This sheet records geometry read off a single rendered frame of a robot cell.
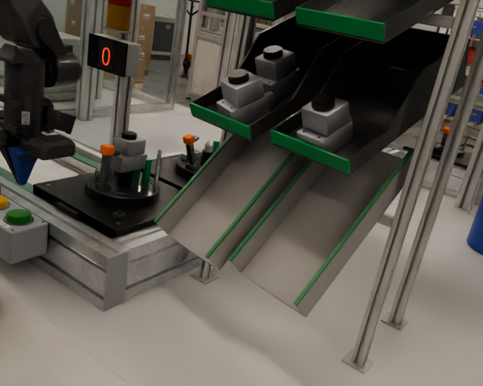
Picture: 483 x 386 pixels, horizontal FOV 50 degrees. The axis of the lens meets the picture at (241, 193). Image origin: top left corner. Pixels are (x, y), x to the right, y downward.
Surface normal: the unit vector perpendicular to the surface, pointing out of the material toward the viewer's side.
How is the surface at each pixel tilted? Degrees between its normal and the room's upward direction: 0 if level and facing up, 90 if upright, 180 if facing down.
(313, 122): 115
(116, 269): 90
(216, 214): 45
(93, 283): 90
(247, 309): 0
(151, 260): 90
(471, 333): 0
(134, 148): 90
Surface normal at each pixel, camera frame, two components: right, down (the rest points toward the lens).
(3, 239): -0.58, 0.18
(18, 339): 0.18, -0.92
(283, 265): -0.38, -0.56
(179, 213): 0.68, 0.37
